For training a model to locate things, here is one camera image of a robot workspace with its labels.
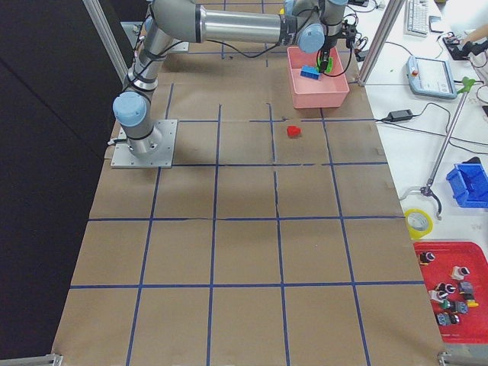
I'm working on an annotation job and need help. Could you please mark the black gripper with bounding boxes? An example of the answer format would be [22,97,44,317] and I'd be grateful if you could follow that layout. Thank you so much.
[319,20,358,72]

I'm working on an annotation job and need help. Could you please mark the green toy block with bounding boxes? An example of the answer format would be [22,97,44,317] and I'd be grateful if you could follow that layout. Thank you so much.
[316,51,333,74]

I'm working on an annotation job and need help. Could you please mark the blue toy block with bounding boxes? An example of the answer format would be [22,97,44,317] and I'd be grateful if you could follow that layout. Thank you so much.
[300,66,322,80]

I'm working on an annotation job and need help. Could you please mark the red toy block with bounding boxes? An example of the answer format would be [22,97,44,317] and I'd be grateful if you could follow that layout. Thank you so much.
[287,125,302,139]

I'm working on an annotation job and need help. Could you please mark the pink plastic box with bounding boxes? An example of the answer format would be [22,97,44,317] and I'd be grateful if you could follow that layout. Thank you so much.
[287,47,350,109]

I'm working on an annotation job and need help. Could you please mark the black power adapter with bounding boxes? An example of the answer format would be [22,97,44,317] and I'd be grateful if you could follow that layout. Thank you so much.
[386,109,414,122]

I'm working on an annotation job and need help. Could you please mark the white keyboard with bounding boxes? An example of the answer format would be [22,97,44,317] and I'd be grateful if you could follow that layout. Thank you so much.
[403,0,429,37]

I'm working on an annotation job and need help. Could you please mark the grey teach pendant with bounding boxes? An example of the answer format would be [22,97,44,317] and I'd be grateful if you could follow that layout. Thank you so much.
[406,56,458,99]

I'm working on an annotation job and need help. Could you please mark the metal reacher grabber tool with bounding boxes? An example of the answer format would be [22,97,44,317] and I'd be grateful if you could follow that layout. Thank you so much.
[399,77,476,220]

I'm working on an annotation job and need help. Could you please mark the blue storage bin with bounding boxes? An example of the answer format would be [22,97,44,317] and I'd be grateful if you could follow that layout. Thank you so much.
[446,163,487,208]

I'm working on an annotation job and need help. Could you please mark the yellow tape roll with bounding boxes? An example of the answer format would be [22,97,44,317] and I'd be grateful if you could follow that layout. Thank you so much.
[405,208,434,240]

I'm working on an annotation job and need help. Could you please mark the red parts tray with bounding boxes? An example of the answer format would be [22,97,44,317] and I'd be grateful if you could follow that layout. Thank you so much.
[414,241,487,344]

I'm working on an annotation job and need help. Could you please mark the aluminium frame post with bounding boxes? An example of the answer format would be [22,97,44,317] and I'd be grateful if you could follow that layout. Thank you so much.
[357,0,404,86]

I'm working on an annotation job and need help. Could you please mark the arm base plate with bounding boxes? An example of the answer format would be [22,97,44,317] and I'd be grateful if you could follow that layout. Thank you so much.
[111,120,178,169]

